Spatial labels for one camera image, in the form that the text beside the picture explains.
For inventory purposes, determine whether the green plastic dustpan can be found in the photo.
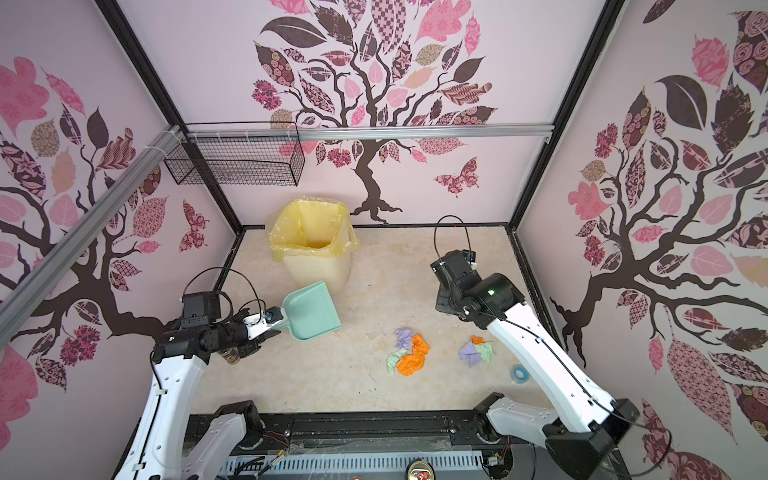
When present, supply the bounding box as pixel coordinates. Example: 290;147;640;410
268;281;341;341

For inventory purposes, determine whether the purple green scrap near right arm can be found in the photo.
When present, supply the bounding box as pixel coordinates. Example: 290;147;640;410
458;336;495;368

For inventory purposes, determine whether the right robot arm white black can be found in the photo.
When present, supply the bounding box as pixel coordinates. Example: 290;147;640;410
430;250;639;479

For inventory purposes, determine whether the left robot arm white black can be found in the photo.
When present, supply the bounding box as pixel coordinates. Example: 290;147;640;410
115;291;287;479

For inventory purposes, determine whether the small brown jar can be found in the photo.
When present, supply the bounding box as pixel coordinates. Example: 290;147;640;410
220;349;240;365

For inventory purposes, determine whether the blue tape roll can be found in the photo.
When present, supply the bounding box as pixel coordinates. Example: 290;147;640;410
510;364;530;384

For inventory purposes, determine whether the cream trash bin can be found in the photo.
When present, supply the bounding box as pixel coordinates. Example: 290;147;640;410
275;200;354;296

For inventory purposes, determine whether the yellow bin liner bag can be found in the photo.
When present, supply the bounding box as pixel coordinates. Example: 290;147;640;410
266;196;359;261

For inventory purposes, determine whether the metal can top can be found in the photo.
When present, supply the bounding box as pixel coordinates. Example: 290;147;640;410
405;459;435;480

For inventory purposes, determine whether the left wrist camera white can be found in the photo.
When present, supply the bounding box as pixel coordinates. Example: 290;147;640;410
243;306;288;340

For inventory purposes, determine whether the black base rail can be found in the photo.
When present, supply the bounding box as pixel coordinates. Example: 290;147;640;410
113;407;631;480

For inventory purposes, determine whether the white slotted cable duct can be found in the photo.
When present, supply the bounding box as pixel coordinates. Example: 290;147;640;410
137;451;487;479

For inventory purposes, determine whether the black wire basket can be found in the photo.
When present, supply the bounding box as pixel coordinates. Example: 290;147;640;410
164;120;305;187

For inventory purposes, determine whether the aluminium rail back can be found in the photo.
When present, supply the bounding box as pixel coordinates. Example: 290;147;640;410
186;123;554;141

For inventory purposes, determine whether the aluminium rail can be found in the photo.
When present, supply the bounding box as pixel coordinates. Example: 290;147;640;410
1;125;183;346
186;123;554;141

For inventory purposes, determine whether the aluminium rail left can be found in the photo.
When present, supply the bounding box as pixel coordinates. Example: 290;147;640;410
1;125;183;346

